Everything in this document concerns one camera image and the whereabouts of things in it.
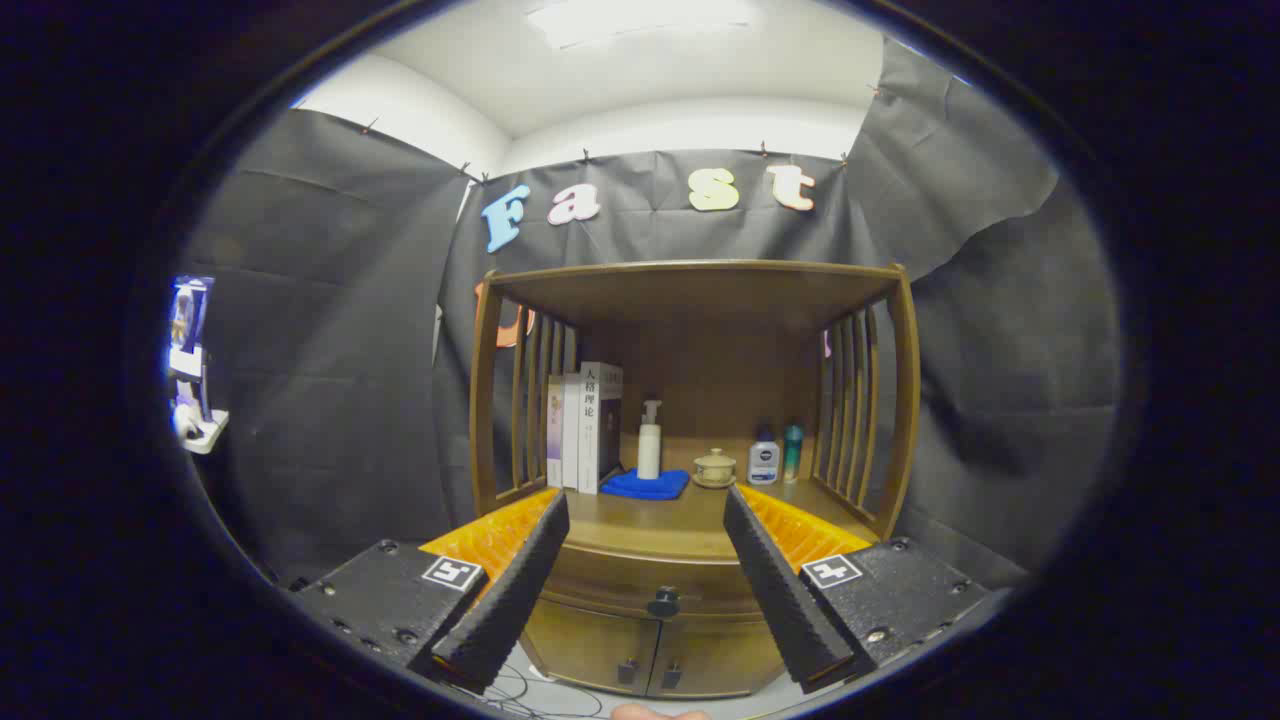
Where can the wooden drawer with black knob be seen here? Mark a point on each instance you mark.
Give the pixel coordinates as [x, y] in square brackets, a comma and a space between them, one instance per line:
[610, 585]

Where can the white pump bottle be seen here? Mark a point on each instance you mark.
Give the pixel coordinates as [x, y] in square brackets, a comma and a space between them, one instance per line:
[649, 450]

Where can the wooden cabinet door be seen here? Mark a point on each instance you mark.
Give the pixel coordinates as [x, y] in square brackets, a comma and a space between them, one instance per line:
[725, 655]
[580, 645]

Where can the white lotion bottle blue cap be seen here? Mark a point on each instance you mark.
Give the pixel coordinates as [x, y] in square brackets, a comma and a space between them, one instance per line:
[763, 462]

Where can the beige lidded ceramic cup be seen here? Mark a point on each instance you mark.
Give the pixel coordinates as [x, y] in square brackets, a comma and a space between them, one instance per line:
[714, 468]

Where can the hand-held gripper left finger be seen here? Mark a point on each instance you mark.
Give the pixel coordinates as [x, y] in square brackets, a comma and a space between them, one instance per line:
[515, 590]

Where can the blue folded cloth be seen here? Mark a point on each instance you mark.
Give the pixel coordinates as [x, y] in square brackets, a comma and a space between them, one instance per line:
[645, 487]

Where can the pale purple book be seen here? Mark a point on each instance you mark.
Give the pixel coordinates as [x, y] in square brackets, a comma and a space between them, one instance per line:
[554, 430]

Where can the teal slim bottle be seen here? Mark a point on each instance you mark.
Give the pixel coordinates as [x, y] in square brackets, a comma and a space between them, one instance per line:
[792, 455]

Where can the wooden cabinet with slatted shelf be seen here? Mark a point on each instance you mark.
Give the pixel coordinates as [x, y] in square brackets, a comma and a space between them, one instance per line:
[700, 295]

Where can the white device stand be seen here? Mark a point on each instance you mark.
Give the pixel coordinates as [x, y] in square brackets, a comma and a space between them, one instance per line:
[190, 360]

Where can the wooden countertop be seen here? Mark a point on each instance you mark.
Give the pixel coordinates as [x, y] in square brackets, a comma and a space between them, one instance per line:
[640, 522]

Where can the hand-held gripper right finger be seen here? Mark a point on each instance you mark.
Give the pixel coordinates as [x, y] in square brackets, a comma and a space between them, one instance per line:
[775, 590]

